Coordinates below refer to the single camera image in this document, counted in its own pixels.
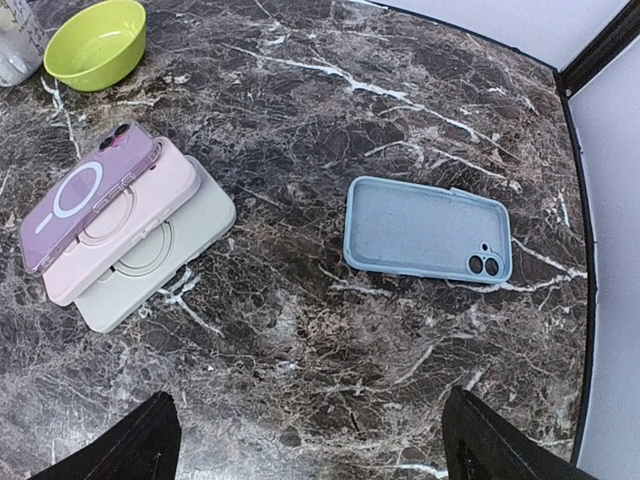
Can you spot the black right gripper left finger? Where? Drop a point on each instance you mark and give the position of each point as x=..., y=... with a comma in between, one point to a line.
x=145, y=444

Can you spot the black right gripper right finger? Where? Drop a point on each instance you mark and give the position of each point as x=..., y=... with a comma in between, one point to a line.
x=481, y=444

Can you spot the light blue phone case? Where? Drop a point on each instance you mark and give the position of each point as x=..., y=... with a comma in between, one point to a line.
x=410, y=229

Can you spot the beige phone case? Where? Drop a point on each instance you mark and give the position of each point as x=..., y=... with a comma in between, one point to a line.
x=139, y=274

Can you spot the clear purple phone case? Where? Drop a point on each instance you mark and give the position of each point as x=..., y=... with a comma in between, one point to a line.
x=70, y=205

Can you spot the pink phone case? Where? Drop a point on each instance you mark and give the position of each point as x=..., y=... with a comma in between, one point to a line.
x=130, y=217

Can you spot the lime green bowl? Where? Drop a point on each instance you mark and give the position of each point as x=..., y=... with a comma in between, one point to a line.
x=99, y=46

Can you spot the white floral mug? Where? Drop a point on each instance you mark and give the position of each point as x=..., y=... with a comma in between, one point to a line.
x=23, y=42

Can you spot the black right frame post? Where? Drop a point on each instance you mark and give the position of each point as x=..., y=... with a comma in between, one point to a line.
x=617, y=35

